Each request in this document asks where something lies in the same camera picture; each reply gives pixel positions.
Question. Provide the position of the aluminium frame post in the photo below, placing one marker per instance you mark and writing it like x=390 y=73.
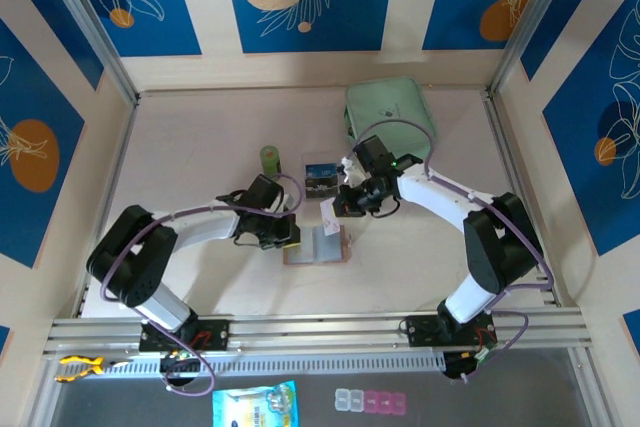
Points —
x=529 y=22
x=91 y=22

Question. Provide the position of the blue snack packet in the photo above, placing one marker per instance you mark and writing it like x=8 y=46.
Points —
x=255 y=407

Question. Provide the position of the white pink patterned card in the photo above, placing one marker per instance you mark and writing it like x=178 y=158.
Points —
x=330 y=219

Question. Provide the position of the clear small pill box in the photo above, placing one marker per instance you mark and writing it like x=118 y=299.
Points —
x=341 y=400
x=355 y=400

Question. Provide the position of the green cylindrical container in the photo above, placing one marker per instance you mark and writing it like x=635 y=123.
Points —
x=270 y=164

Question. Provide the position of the pink small pill box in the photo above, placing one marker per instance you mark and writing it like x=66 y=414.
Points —
x=398 y=403
x=384 y=402
x=370 y=402

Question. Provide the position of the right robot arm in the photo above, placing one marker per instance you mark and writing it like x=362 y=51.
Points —
x=445 y=197

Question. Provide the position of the aluminium side rail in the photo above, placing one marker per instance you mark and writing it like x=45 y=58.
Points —
x=119 y=157
x=512 y=172

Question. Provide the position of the pink leather card holder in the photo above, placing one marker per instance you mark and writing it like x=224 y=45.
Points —
x=332 y=252

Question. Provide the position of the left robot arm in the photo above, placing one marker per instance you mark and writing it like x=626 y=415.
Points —
x=200 y=224

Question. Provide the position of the mint green zip pouch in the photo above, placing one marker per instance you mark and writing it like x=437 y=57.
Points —
x=395 y=102

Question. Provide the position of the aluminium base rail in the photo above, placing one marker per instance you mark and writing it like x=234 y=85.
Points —
x=325 y=329

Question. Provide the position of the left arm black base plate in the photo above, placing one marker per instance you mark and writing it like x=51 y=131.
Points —
x=215 y=334

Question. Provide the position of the clear plastic tray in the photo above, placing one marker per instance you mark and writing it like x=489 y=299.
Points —
x=320 y=157

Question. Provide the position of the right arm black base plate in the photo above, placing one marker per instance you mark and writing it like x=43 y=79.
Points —
x=420 y=331

